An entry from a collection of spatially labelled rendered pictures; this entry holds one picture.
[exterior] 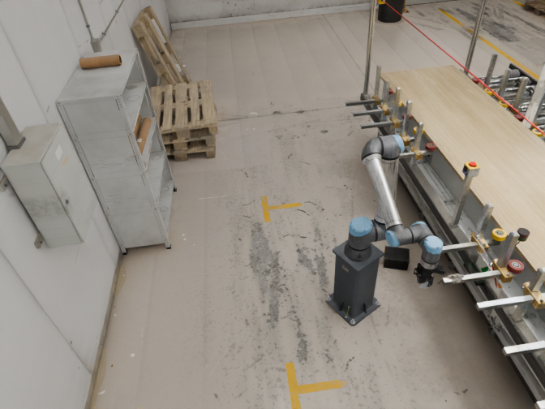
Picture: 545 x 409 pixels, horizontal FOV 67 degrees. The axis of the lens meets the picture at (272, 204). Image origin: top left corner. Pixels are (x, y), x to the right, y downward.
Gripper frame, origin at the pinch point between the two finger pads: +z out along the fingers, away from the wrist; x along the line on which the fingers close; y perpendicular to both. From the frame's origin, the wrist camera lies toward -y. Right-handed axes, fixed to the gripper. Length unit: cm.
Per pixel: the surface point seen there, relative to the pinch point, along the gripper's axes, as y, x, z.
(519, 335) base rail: -41, 31, 13
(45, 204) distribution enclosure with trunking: 203, -55, -55
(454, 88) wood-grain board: -122, -211, -8
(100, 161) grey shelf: 199, -146, -20
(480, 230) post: -45, -26, -10
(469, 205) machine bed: -67, -70, 12
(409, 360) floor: -3, 1, 83
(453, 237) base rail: -43, -45, 14
